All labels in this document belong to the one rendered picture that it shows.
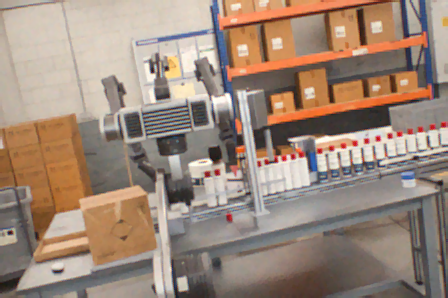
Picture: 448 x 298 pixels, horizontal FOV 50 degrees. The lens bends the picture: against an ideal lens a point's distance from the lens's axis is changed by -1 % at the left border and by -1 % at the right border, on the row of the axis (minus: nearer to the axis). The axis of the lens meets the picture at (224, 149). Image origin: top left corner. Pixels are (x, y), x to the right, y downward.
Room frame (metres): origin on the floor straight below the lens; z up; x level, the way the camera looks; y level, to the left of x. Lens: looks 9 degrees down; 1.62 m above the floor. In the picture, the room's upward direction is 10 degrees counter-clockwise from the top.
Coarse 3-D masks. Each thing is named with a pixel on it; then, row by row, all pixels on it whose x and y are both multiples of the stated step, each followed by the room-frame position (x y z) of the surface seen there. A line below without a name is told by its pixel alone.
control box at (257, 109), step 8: (248, 96) 2.53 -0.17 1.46; (256, 96) 2.55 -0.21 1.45; (264, 96) 2.66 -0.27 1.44; (248, 104) 2.53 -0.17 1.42; (256, 104) 2.53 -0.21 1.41; (264, 104) 2.65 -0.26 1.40; (256, 112) 2.52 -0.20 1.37; (264, 112) 2.63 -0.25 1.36; (256, 120) 2.52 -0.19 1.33; (264, 120) 2.61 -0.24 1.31; (256, 128) 2.52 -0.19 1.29
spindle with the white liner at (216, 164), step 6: (216, 144) 2.95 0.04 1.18; (210, 150) 2.91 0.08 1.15; (216, 150) 2.90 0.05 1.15; (210, 156) 2.92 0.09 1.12; (216, 156) 2.90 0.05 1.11; (222, 156) 2.93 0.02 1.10; (216, 162) 2.91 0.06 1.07; (222, 162) 2.93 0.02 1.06; (216, 168) 2.90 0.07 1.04; (222, 168) 2.91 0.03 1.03; (222, 174) 2.90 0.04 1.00
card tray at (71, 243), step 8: (80, 232) 2.64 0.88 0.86; (48, 240) 2.60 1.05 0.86; (56, 240) 2.61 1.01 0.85; (64, 240) 2.62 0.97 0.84; (72, 240) 2.60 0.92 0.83; (80, 240) 2.58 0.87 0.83; (40, 248) 2.51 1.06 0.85; (48, 248) 2.53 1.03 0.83; (56, 248) 2.51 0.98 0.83; (64, 248) 2.37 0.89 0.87; (72, 248) 2.38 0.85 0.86; (80, 248) 2.39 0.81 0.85; (88, 248) 2.39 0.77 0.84; (40, 256) 2.35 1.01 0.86; (48, 256) 2.36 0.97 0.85; (56, 256) 2.37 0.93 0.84
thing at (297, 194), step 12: (348, 180) 2.73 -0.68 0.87; (360, 180) 2.74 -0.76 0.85; (372, 180) 2.76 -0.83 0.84; (288, 192) 2.67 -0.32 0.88; (300, 192) 2.68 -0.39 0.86; (312, 192) 2.70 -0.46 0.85; (324, 192) 2.70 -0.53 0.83; (240, 204) 2.62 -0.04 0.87; (252, 204) 2.63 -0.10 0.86; (264, 204) 2.64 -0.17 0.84; (192, 216) 2.57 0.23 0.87; (204, 216) 2.58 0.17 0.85; (216, 216) 2.59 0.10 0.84; (156, 228) 2.53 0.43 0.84
